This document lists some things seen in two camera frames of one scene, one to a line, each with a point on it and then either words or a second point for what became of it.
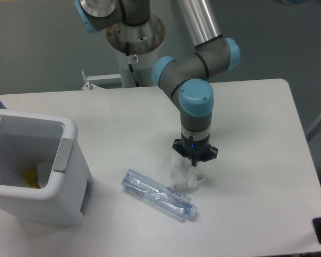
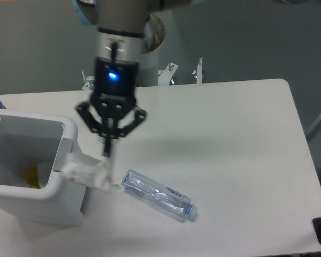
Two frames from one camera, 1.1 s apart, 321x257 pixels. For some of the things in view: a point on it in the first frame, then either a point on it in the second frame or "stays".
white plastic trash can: x=37 y=171 stays
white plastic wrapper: x=183 y=176 -> x=89 y=172
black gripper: x=196 y=151 -> x=115 y=85
